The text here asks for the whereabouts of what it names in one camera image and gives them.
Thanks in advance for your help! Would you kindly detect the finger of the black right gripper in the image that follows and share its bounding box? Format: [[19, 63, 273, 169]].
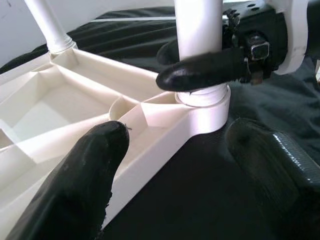
[[155, 47, 247, 92], [157, 39, 180, 66]]

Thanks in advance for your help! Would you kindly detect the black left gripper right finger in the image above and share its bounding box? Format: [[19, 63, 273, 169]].
[[224, 117, 320, 240]]

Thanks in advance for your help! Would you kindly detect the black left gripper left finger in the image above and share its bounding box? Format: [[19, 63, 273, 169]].
[[6, 120, 130, 240]]

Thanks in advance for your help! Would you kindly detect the white plastic table leg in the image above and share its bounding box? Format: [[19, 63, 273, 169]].
[[173, 0, 232, 107], [23, 0, 76, 55]]

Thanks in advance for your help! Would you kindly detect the white plastic table top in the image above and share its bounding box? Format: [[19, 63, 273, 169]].
[[0, 47, 232, 233]]

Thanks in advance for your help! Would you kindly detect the white tape strip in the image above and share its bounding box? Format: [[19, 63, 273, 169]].
[[89, 15, 176, 26]]

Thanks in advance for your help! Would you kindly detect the black table cover sheet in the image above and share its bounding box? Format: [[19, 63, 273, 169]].
[[0, 6, 320, 240]]

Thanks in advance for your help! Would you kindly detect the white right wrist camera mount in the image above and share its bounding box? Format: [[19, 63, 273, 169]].
[[268, 0, 311, 76]]

